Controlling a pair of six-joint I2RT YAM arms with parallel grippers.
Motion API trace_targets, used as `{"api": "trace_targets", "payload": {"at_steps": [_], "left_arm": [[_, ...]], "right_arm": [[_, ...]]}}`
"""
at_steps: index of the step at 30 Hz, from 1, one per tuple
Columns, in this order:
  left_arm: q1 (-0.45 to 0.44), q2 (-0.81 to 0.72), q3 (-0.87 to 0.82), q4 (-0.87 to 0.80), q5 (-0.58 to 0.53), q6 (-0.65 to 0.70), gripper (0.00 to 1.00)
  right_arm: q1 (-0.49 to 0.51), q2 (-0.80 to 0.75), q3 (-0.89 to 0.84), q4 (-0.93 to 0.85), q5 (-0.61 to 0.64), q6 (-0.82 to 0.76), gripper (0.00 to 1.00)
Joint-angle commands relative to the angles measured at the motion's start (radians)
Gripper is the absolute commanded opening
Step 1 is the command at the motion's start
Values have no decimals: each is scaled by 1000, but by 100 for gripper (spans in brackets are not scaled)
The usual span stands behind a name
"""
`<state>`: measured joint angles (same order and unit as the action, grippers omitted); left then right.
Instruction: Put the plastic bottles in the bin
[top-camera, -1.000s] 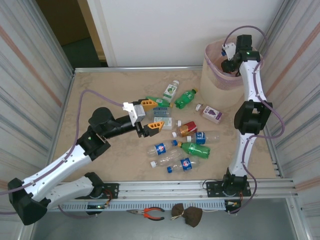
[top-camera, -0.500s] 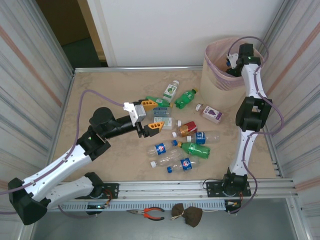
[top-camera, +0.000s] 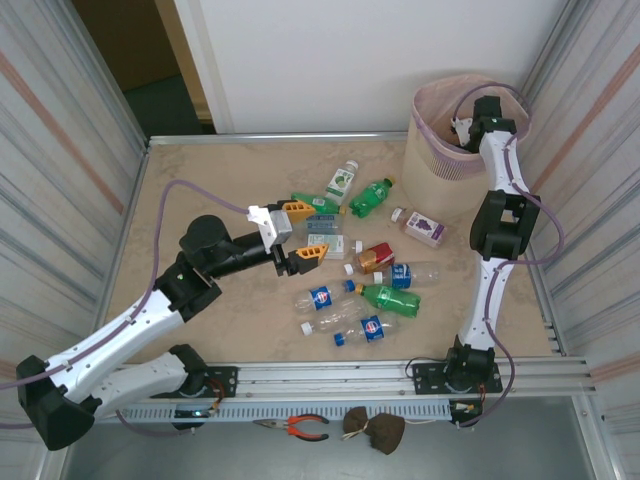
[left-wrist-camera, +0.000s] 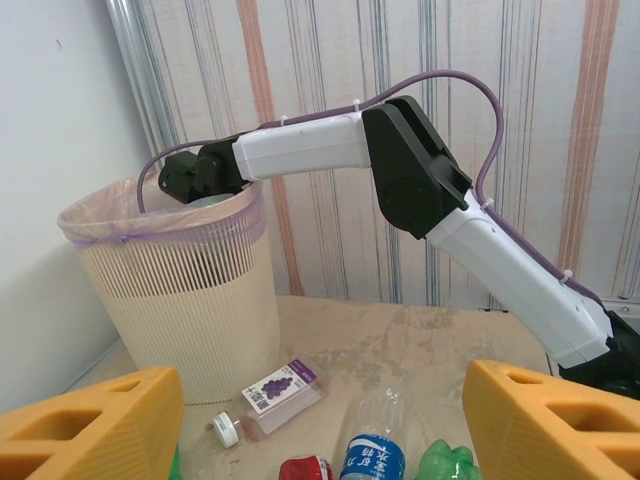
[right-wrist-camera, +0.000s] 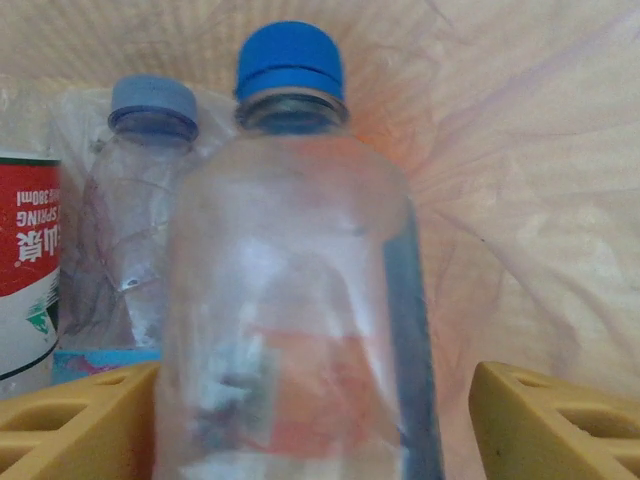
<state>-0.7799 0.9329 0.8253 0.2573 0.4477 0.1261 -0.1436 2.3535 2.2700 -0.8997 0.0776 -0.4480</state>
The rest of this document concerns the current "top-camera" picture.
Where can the green plastic bottle yellow cap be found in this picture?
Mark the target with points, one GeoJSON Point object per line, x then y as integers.
{"type": "Point", "coordinates": [392, 300]}
{"type": "Point", "coordinates": [310, 201]}
{"type": "Point", "coordinates": [367, 200]}

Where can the clear bottle grey-blue label blue cap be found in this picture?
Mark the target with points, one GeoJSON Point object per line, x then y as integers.
{"type": "Point", "coordinates": [322, 220]}

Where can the clear bottle blue Pepsi label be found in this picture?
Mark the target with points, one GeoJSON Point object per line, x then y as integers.
{"type": "Point", "coordinates": [371, 330]}
{"type": "Point", "coordinates": [320, 297]}

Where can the clear bottle lime label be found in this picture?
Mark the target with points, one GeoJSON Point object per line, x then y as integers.
{"type": "Point", "coordinates": [341, 181]}

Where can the bottle with red gold label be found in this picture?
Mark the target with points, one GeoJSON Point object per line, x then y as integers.
{"type": "Point", "coordinates": [375, 257]}

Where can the clear unlabelled bottle white cap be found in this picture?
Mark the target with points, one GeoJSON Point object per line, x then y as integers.
{"type": "Point", "coordinates": [340, 320]}

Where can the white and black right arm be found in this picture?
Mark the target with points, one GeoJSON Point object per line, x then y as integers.
{"type": "Point", "coordinates": [487, 300]}

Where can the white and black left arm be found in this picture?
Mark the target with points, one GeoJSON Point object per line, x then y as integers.
{"type": "Point", "coordinates": [115, 330]}

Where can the beige slatted waste bin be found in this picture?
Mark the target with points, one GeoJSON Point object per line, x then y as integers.
{"type": "Point", "coordinates": [435, 195]}

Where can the clear bottle blue label white cap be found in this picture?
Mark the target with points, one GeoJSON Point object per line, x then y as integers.
{"type": "Point", "coordinates": [400, 276]}

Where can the bottle with purple grape label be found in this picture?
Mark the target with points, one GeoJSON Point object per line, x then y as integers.
{"type": "Point", "coordinates": [422, 226]}

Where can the circuit board with green light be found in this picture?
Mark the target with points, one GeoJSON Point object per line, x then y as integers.
{"type": "Point", "coordinates": [197, 413]}

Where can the brown cloth bundle with twine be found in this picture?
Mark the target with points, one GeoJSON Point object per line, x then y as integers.
{"type": "Point", "coordinates": [385, 430]}

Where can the tan wooden door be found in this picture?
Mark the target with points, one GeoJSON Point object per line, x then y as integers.
{"type": "Point", "coordinates": [178, 40]}

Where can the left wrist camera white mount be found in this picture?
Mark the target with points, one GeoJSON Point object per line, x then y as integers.
{"type": "Point", "coordinates": [272, 227]}

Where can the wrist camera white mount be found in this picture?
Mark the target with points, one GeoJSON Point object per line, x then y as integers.
{"type": "Point", "coordinates": [462, 127]}
{"type": "Point", "coordinates": [272, 227]}

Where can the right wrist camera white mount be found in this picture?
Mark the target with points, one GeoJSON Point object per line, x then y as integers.
{"type": "Point", "coordinates": [462, 127]}

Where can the aluminium table frame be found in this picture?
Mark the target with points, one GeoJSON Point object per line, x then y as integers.
{"type": "Point", "coordinates": [250, 138]}

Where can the aluminium mounting rail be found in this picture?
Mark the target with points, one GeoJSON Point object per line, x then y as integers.
{"type": "Point", "coordinates": [325, 380]}

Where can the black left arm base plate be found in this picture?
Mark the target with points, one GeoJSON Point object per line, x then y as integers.
{"type": "Point", "coordinates": [225, 380]}

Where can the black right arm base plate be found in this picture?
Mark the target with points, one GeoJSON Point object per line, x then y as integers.
{"type": "Point", "coordinates": [425, 380]}

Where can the white door frame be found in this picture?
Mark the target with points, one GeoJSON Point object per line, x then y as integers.
{"type": "Point", "coordinates": [200, 50]}

